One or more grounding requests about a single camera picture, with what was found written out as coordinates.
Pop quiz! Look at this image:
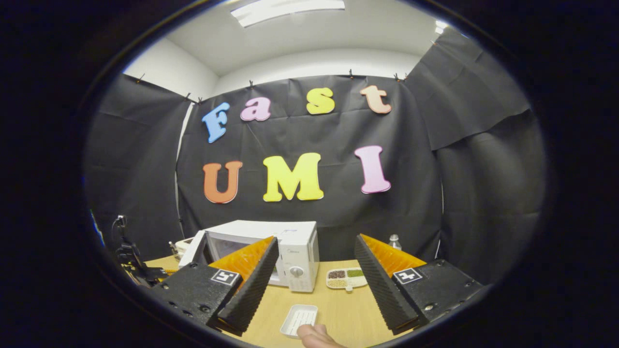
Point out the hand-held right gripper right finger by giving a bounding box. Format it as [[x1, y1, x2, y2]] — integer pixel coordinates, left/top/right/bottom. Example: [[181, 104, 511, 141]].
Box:
[[354, 234, 485, 335]]

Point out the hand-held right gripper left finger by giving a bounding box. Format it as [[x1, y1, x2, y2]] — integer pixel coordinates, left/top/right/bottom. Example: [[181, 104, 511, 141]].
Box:
[[154, 236, 280, 337]]

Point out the white microwave oven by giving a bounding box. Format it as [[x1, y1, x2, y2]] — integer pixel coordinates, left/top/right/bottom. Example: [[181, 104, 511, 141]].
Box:
[[178, 220, 320, 293]]

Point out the white divided snack plate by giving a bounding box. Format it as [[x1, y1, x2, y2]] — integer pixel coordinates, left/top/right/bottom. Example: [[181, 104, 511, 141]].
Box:
[[325, 267, 368, 293]]

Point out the white rectangular tray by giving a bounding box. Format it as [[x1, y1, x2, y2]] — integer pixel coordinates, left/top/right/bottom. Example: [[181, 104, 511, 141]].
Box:
[[280, 304, 319, 338]]

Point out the black backdrop cloth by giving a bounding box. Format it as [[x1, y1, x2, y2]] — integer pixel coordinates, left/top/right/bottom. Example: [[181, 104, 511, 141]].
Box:
[[83, 27, 547, 287]]

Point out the long ceiling light panel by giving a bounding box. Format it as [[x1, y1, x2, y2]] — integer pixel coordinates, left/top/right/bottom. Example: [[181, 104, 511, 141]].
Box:
[[230, 0, 346, 28]]

